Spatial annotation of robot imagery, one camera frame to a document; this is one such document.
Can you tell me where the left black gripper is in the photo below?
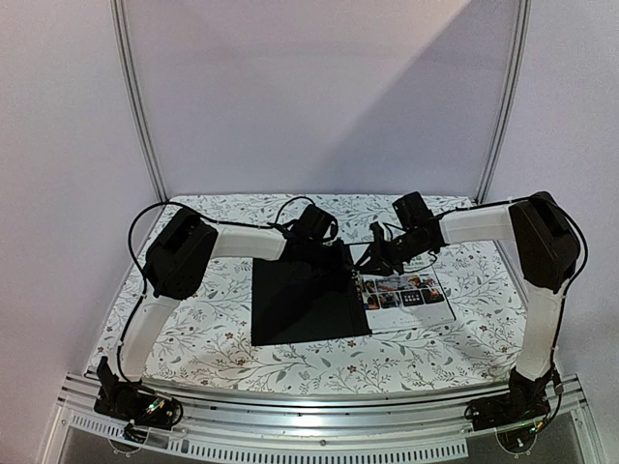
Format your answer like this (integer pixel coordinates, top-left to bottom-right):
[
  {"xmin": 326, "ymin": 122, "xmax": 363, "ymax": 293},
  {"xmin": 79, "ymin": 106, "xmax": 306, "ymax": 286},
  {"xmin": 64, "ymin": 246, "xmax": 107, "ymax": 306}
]
[{"xmin": 305, "ymin": 240, "xmax": 354, "ymax": 279}]

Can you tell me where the blue file folder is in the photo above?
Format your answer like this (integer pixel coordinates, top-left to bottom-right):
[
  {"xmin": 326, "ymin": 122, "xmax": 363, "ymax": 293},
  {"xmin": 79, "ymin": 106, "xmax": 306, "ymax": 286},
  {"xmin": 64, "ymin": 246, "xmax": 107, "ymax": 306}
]
[{"xmin": 251, "ymin": 259, "xmax": 382, "ymax": 346}]

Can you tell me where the colour printed brochure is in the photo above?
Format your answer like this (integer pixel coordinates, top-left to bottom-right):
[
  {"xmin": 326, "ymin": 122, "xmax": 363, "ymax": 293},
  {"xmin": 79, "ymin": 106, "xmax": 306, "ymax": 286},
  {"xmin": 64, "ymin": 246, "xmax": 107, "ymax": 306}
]
[{"xmin": 357, "ymin": 253, "xmax": 456, "ymax": 334}]

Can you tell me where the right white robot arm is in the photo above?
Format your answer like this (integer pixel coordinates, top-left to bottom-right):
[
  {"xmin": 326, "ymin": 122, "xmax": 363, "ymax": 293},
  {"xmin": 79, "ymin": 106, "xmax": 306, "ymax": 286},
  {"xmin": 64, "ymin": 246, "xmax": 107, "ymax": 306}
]
[{"xmin": 354, "ymin": 191, "xmax": 584, "ymax": 421}]

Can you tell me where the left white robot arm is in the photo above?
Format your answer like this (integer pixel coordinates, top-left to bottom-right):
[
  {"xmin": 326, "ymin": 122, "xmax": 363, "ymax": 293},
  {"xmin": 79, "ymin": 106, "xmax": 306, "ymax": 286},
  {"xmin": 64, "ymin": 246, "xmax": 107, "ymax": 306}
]
[{"xmin": 97, "ymin": 203, "xmax": 352, "ymax": 420}]

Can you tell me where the floral patterned table mat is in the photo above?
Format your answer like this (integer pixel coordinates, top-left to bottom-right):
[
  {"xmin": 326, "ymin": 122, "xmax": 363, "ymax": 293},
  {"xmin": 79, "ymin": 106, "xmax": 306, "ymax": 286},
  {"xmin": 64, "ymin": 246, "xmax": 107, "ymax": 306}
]
[{"xmin": 86, "ymin": 193, "xmax": 526, "ymax": 395}]

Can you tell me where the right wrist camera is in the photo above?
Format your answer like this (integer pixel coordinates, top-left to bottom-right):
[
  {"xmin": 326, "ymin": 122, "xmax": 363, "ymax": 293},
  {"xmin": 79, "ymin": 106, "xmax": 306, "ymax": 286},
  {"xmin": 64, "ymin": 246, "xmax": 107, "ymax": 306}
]
[{"xmin": 392, "ymin": 191, "xmax": 433, "ymax": 231}]

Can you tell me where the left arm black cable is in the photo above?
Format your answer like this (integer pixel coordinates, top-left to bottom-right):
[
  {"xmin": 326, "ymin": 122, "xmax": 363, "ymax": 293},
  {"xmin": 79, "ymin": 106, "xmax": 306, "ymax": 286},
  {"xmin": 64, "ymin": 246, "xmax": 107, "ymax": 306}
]
[{"xmin": 126, "ymin": 193, "xmax": 315, "ymax": 301}]

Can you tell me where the aluminium front rail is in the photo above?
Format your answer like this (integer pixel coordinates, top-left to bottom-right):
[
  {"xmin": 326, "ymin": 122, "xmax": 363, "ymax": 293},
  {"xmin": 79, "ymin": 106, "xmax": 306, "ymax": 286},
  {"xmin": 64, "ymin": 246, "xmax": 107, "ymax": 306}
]
[{"xmin": 44, "ymin": 374, "xmax": 594, "ymax": 463}]

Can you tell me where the perforated white cable tray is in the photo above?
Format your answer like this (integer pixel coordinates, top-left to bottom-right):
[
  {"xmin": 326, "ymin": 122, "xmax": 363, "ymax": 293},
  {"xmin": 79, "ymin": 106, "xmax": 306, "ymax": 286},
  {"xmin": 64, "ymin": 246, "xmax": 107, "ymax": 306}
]
[{"xmin": 57, "ymin": 413, "xmax": 469, "ymax": 463}]

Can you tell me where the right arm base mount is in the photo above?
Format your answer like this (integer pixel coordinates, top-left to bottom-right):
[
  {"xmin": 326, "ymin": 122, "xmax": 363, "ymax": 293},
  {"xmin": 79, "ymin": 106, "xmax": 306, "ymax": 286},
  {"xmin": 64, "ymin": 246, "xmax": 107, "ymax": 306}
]
[{"xmin": 464, "ymin": 369, "xmax": 564, "ymax": 434}]

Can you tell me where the right aluminium frame post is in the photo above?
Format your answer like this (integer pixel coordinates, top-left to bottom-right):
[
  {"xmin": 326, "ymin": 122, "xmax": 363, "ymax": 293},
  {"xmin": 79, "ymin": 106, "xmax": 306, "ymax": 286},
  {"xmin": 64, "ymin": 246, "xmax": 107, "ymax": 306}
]
[{"xmin": 474, "ymin": 0, "xmax": 531, "ymax": 204}]

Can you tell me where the aluminium frame post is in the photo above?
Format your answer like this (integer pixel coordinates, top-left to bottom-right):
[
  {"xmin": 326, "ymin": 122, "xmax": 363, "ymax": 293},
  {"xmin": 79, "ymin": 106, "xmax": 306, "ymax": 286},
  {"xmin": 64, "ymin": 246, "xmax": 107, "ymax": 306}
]
[
  {"xmin": 474, "ymin": 0, "xmax": 531, "ymax": 204},
  {"xmin": 110, "ymin": 0, "xmax": 169, "ymax": 201}
]

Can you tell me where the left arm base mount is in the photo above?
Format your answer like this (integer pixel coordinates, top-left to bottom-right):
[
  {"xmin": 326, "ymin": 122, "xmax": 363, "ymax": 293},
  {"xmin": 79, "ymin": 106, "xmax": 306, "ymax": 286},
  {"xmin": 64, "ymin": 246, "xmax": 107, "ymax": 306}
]
[{"xmin": 94, "ymin": 357, "xmax": 184, "ymax": 430}]

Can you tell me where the left aluminium frame post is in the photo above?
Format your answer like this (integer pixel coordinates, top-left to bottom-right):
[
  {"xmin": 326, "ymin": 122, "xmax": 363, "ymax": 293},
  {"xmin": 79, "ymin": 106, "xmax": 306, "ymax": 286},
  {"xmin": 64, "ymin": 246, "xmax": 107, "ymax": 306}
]
[{"xmin": 110, "ymin": 0, "xmax": 169, "ymax": 201}]

